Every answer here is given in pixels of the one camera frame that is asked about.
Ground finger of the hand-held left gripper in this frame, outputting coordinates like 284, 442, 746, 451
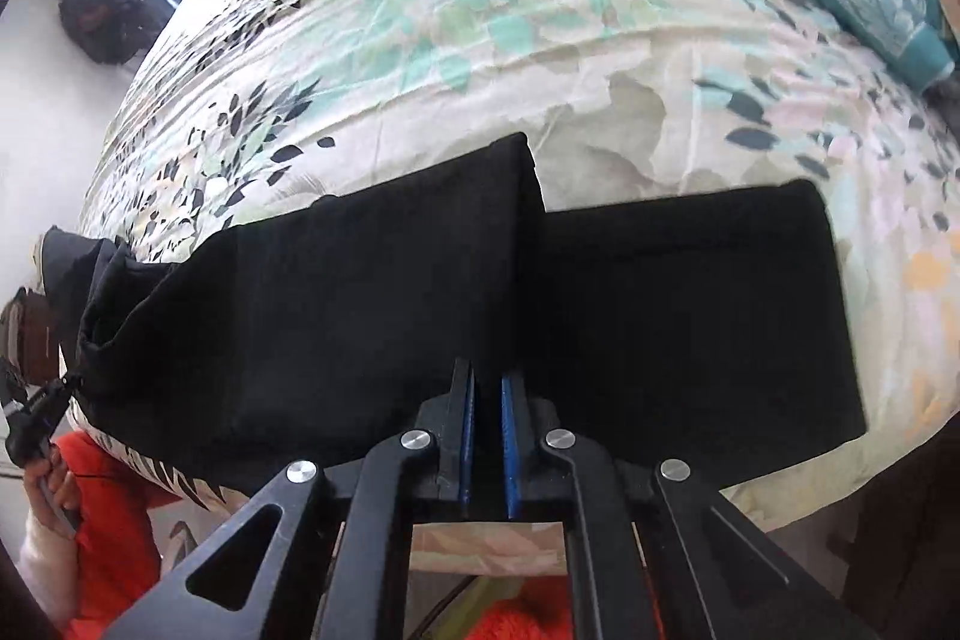
4, 374, 77, 465

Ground person's left forearm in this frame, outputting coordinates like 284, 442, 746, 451
15, 512, 85, 626

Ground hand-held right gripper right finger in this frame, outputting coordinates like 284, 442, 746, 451
500, 373, 880, 640

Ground dark bag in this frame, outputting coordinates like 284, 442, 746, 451
34, 0, 167, 65

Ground black pants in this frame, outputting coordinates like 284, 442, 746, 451
41, 131, 869, 498

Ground floral bed sheet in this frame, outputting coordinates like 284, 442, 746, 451
79, 0, 960, 577

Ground brown object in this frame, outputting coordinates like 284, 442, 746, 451
0, 286, 61, 386

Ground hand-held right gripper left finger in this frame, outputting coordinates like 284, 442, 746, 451
105, 359, 476, 640

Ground person's left hand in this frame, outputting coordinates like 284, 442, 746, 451
22, 441, 83, 536

